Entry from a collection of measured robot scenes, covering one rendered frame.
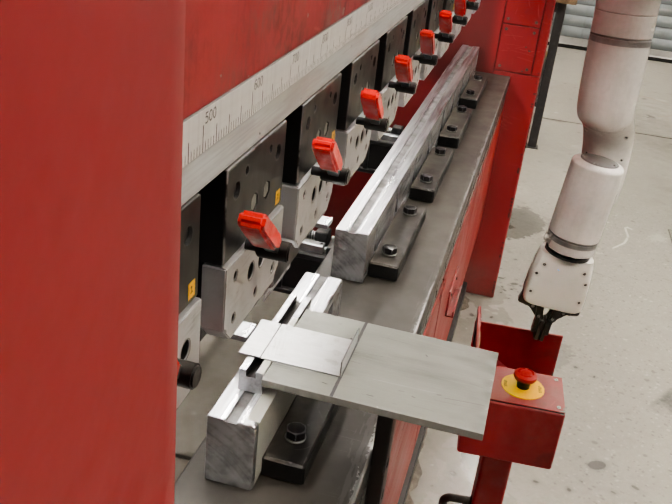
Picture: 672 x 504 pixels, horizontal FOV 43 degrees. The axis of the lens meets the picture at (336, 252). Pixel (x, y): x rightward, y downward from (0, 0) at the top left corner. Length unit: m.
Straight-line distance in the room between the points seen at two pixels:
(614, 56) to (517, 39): 1.76
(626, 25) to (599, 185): 0.24
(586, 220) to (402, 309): 0.33
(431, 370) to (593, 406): 1.89
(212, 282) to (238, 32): 0.21
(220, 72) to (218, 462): 0.55
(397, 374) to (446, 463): 1.49
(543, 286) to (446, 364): 0.42
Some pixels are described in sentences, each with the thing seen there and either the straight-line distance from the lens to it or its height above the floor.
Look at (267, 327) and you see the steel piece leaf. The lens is 1.11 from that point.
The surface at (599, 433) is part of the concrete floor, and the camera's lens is 2.82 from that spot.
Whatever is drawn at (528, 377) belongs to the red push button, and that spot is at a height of 0.81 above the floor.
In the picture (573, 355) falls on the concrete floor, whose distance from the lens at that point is 3.18.
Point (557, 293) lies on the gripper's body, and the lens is 1.48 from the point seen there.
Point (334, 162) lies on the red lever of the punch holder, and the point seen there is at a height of 1.29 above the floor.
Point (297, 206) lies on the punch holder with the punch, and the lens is 0.89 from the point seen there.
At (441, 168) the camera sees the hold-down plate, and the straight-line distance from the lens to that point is 2.01.
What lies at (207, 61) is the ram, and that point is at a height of 1.43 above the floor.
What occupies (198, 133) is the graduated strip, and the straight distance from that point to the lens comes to 0.61.
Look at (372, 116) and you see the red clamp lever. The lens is 1.06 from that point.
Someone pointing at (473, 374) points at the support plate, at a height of 1.00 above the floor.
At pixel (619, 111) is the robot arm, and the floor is 1.25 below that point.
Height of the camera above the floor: 1.58
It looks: 26 degrees down
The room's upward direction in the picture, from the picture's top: 7 degrees clockwise
